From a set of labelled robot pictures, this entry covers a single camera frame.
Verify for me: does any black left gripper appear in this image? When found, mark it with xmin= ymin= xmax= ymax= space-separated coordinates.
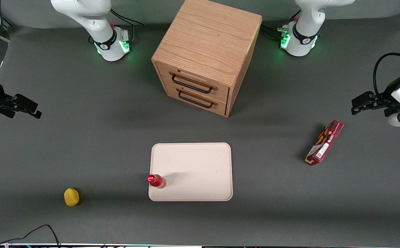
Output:
xmin=351 ymin=75 xmax=400 ymax=118

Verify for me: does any red coke bottle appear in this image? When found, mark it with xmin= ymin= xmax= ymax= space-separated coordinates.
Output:
xmin=147 ymin=174 xmax=167 ymax=189

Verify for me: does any beige plastic tray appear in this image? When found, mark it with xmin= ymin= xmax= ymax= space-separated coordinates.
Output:
xmin=148 ymin=142 xmax=234 ymax=202

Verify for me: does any red cookie box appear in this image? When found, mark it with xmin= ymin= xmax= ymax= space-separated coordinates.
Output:
xmin=305 ymin=120 xmax=344 ymax=166

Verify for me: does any yellow sponge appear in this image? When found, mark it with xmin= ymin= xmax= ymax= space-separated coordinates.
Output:
xmin=64 ymin=187 xmax=80 ymax=207

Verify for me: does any wooden drawer cabinet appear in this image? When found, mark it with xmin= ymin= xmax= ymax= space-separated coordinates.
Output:
xmin=151 ymin=0 xmax=263 ymax=118

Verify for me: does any black looped wrist cable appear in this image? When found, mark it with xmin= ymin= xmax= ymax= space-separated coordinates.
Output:
xmin=373 ymin=52 xmax=400 ymax=97

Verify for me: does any black left arm base cable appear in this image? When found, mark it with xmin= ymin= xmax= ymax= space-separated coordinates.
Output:
xmin=260 ymin=10 xmax=301 ymax=40

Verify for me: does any black arm base cable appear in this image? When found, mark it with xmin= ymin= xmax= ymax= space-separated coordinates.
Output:
xmin=110 ymin=5 xmax=144 ymax=39
xmin=260 ymin=10 xmax=301 ymax=40

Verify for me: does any black cable on table edge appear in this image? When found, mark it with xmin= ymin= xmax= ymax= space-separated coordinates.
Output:
xmin=0 ymin=224 xmax=61 ymax=248

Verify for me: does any black right arm base cable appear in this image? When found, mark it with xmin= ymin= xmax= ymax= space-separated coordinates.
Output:
xmin=110 ymin=5 xmax=144 ymax=39

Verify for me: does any wooden drawer with short handle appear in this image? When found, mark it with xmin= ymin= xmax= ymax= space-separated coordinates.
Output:
xmin=165 ymin=85 xmax=228 ymax=116

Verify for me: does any wooden drawer with long handle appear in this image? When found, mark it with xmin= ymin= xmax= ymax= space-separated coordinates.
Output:
xmin=156 ymin=63 xmax=230 ymax=104

